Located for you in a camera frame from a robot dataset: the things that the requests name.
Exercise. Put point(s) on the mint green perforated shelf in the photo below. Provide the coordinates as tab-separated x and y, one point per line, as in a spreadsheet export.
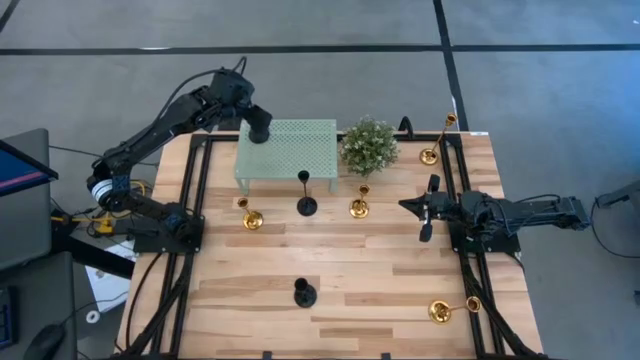
300	150

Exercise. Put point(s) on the grey desk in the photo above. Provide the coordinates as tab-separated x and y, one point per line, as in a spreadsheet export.
45	290

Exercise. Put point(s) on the monitor with blue screen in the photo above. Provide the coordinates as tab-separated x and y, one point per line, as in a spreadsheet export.
20	172

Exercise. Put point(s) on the potted plant with white flowers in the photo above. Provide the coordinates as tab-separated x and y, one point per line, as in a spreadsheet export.
369	147

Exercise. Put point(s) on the short gold candlestick holder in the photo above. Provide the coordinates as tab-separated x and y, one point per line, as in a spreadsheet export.
359	209
253	220

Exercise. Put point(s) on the white paper sheet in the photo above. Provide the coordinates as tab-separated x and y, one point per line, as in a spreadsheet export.
107	290

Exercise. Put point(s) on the white tape roll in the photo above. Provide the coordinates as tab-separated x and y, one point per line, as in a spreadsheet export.
87	316

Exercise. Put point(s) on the black aluminium table frame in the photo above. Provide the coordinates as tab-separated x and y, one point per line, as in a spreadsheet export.
420	136

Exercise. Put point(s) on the tall gold candlestick holder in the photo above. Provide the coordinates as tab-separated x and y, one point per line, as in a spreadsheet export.
439	312
428	156

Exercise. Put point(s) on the black computer mouse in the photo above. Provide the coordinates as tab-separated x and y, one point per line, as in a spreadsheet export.
45	345

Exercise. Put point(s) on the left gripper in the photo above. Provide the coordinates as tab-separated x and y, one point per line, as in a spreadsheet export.
232	92

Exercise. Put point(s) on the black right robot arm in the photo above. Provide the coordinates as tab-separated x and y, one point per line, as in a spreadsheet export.
540	212

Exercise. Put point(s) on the grey cabinet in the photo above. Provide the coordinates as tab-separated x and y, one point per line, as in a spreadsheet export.
25	230

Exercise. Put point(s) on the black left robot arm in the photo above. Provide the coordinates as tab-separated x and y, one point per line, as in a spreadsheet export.
165	122

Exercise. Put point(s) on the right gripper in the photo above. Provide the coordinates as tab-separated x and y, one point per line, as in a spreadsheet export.
447	207

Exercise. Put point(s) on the black keyboard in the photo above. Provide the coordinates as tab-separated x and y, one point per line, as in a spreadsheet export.
6	320

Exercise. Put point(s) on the black table leg bar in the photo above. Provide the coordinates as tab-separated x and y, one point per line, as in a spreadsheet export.
90	255

